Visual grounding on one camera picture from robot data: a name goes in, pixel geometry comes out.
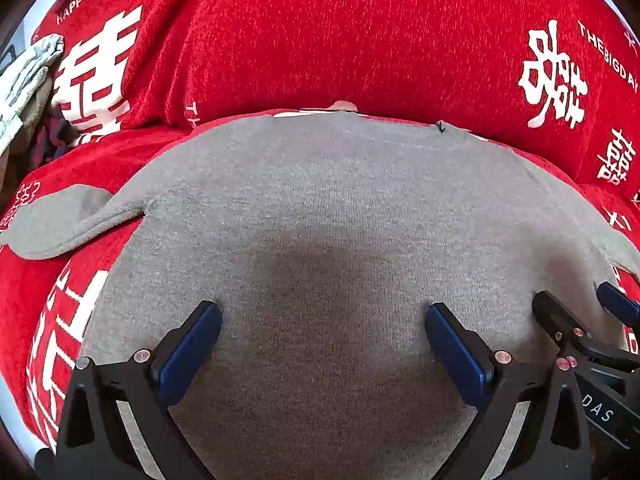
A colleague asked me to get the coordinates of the dark brown cloth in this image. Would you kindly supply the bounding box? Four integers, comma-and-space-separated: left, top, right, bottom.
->
21, 79, 57, 133

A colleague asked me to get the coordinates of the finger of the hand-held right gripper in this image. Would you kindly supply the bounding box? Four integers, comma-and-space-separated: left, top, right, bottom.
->
532, 290, 640, 378
596, 281, 640, 356

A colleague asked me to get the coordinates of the red printed sofa cover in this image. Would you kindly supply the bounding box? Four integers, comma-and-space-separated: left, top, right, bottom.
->
0, 0, 640, 461

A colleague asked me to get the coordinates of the pale blue-green crumpled cloth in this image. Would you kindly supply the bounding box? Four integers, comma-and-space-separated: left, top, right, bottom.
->
0, 33, 66, 157

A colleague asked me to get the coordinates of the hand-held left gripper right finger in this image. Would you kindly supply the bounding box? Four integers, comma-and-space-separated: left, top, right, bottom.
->
425, 302, 594, 480

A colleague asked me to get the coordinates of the dark plaid cloth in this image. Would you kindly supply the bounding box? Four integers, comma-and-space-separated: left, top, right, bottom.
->
29, 110, 82, 172

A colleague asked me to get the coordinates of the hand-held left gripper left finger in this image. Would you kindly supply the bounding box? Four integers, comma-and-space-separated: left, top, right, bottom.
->
55, 300, 223, 480

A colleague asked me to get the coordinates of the grey knit sweater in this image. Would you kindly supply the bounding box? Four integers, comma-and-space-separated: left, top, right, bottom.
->
0, 109, 640, 480

